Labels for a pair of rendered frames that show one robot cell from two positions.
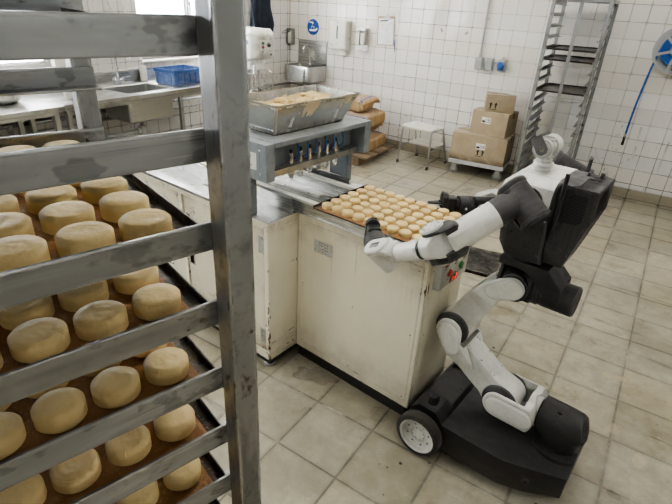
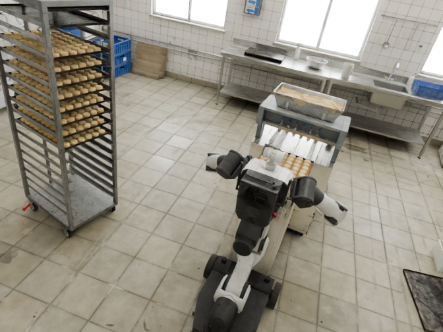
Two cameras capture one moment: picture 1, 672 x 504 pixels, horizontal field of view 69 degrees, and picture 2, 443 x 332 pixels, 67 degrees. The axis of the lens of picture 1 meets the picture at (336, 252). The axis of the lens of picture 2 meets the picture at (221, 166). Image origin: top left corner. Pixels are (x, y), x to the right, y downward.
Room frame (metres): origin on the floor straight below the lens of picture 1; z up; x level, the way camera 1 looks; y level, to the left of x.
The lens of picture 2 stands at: (0.82, -2.05, 2.18)
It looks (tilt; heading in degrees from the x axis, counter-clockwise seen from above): 32 degrees down; 70
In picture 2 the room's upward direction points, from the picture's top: 10 degrees clockwise
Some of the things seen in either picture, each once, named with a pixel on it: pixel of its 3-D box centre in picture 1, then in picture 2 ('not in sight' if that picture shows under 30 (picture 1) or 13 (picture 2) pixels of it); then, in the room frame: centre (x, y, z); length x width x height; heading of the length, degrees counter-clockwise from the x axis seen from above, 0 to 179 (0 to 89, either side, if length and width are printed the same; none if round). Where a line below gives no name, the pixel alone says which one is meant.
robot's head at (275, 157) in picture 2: (547, 149); (273, 157); (1.61, -0.68, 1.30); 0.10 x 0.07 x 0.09; 142
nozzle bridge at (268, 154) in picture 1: (297, 160); (300, 130); (2.29, 0.21, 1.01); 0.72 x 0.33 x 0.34; 142
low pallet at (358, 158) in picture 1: (339, 146); not in sight; (6.08, 0.03, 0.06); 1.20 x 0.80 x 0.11; 60
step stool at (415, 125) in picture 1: (423, 143); not in sight; (5.77, -0.97, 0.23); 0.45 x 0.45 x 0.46; 50
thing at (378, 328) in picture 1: (372, 297); (269, 212); (1.98, -0.19, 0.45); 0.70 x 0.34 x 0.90; 52
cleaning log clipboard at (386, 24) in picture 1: (386, 33); not in sight; (6.49, -0.47, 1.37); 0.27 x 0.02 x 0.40; 58
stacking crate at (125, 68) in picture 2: not in sight; (113, 67); (0.70, 4.31, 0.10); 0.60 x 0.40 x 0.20; 55
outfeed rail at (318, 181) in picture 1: (300, 175); (314, 143); (2.48, 0.21, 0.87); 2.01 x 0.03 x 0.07; 52
